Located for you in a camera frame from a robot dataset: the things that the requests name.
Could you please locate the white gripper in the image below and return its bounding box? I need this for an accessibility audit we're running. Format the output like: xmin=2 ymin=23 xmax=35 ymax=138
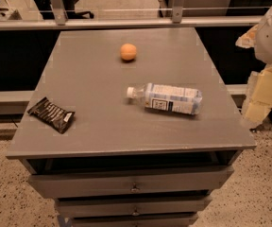
xmin=235 ymin=7 xmax=272 ymax=126

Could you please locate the blue label plastic water bottle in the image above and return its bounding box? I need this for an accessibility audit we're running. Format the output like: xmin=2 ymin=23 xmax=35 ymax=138
xmin=127 ymin=83 xmax=203 ymax=115

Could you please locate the orange round fruit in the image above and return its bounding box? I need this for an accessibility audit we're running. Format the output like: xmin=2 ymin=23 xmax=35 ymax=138
xmin=120 ymin=44 xmax=137 ymax=61

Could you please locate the top grey drawer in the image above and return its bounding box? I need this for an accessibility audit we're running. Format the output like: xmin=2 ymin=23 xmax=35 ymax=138
xmin=28 ymin=166 xmax=233 ymax=199

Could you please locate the grey drawer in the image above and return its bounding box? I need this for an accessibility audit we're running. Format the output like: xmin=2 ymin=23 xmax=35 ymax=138
xmin=72 ymin=213 xmax=198 ymax=227
xmin=28 ymin=166 xmax=233 ymax=199
xmin=56 ymin=195 xmax=212 ymax=218

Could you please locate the grey drawer cabinet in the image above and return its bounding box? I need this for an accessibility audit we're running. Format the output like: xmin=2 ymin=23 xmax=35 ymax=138
xmin=6 ymin=26 xmax=258 ymax=227

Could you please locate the middle grey drawer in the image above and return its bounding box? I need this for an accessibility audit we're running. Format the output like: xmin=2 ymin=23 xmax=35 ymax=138
xmin=56 ymin=195 xmax=212 ymax=218

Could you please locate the bottom grey drawer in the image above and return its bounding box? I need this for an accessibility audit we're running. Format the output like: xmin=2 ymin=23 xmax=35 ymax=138
xmin=72 ymin=213 xmax=198 ymax=227

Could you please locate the black snack bag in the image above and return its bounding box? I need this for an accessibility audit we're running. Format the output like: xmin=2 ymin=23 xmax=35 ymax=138
xmin=27 ymin=97 xmax=75 ymax=134

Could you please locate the metal rail frame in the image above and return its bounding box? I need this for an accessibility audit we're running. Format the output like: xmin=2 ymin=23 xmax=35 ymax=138
xmin=0 ymin=0 xmax=272 ymax=31

